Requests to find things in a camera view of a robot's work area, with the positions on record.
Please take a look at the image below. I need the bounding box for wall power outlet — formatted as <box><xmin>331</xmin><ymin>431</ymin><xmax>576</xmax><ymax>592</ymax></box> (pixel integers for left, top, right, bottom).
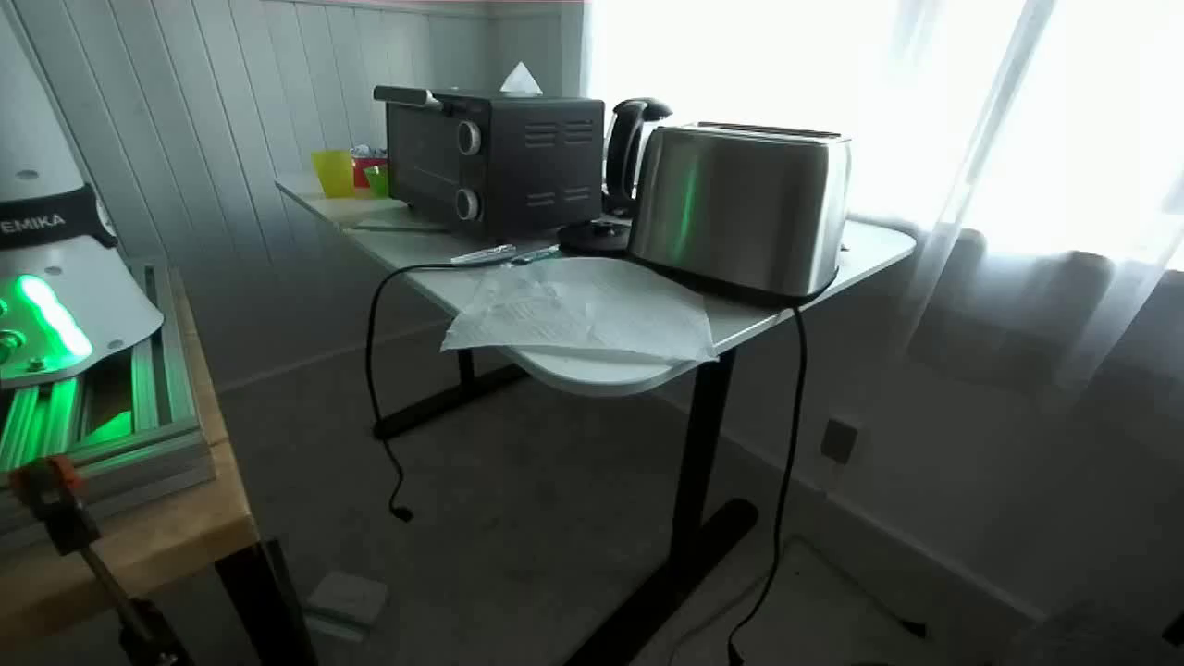
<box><xmin>819</xmin><ymin>413</ymin><xmax>867</xmax><ymax>470</ymax></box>

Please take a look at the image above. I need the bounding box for wooden workbench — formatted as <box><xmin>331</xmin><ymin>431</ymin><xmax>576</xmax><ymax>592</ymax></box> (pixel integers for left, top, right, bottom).
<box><xmin>0</xmin><ymin>274</ymin><xmax>265</xmax><ymax>654</ymax></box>

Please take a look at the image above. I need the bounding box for grey floor box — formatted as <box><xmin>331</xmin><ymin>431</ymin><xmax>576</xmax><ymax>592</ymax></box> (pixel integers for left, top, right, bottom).
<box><xmin>299</xmin><ymin>565</ymin><xmax>393</xmax><ymax>648</ymax></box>

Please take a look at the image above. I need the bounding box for white sheer curtain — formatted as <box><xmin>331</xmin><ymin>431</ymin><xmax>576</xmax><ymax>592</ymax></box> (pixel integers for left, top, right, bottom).
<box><xmin>581</xmin><ymin>0</ymin><xmax>1184</xmax><ymax>418</ymax></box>

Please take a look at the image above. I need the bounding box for stainless steel toaster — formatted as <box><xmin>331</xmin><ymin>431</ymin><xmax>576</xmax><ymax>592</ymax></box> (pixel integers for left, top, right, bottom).
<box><xmin>627</xmin><ymin>120</ymin><xmax>857</xmax><ymax>306</ymax></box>

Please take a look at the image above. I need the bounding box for red plastic bowl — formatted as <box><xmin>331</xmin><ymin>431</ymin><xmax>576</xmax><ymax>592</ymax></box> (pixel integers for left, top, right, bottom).
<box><xmin>352</xmin><ymin>143</ymin><xmax>393</xmax><ymax>191</ymax></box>

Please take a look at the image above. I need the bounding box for black oven power cable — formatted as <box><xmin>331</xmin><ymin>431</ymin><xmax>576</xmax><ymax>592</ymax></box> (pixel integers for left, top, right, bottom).
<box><xmin>358</xmin><ymin>241</ymin><xmax>570</xmax><ymax>525</ymax></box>

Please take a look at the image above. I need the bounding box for black toaster power cable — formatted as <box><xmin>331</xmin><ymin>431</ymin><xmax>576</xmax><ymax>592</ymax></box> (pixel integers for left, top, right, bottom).
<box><xmin>723</xmin><ymin>303</ymin><xmax>813</xmax><ymax>666</ymax></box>

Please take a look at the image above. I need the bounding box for black toaster oven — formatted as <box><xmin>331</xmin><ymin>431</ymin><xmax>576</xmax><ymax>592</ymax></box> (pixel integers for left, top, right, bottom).
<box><xmin>370</xmin><ymin>83</ymin><xmax>612</xmax><ymax>249</ymax></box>

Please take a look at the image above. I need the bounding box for white crumpled cloth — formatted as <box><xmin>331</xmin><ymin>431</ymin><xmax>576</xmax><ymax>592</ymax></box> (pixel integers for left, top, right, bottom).
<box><xmin>437</xmin><ymin>250</ymin><xmax>723</xmax><ymax>369</ymax></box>

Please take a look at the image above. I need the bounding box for black workbench leg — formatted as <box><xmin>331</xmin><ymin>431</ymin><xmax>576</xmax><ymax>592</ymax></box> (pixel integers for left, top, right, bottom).
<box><xmin>211</xmin><ymin>534</ymin><xmax>322</xmax><ymax>666</ymax></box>

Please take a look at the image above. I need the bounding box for black electric kettle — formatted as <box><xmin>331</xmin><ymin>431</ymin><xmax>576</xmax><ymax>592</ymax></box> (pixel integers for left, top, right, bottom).
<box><xmin>601</xmin><ymin>93</ymin><xmax>677</xmax><ymax>221</ymax></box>

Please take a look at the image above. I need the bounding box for orange black clamp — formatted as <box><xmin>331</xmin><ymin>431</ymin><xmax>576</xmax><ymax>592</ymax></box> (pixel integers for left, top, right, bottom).
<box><xmin>8</xmin><ymin>450</ymin><xmax>193</xmax><ymax>666</ymax></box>

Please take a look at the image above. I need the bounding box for black desk leg frame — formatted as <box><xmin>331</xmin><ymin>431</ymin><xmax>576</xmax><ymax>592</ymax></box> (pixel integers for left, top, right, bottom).
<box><xmin>370</xmin><ymin>348</ymin><xmax>764</xmax><ymax>666</ymax></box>

